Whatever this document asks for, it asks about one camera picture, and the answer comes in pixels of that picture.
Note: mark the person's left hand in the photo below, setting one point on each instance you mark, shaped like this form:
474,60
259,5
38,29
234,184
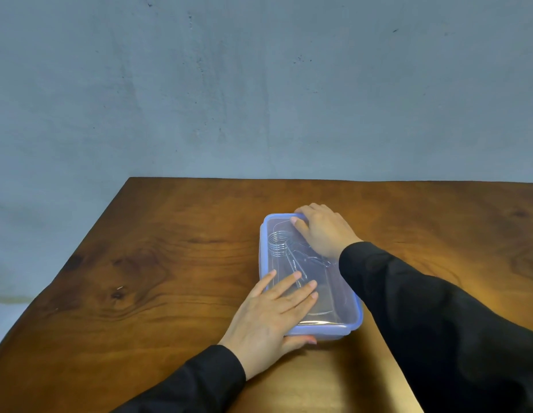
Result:
257,331

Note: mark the person's right hand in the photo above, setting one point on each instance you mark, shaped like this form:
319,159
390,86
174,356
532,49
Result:
326,232

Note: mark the person's right thumb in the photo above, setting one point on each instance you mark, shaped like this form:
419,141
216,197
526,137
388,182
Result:
300,227

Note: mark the person's left middle finger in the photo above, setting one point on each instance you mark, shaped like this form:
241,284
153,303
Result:
298,296

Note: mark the person's left little finger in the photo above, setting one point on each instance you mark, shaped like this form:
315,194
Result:
264,282

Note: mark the person's left thumb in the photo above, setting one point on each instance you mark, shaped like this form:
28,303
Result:
301,341

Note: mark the clear plastic storage box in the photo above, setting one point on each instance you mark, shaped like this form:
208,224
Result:
331,335

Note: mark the clear lid with blue rim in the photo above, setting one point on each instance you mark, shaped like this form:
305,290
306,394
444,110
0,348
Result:
331,305

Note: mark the person's left forearm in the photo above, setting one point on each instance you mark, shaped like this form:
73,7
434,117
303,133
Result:
193,382

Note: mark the person's right forearm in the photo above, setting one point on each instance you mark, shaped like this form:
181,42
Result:
443,335

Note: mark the metal coil whisk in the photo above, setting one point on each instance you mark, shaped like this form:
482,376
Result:
279,243

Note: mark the metal utensil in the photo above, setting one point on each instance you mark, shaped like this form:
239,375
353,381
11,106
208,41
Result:
313,258

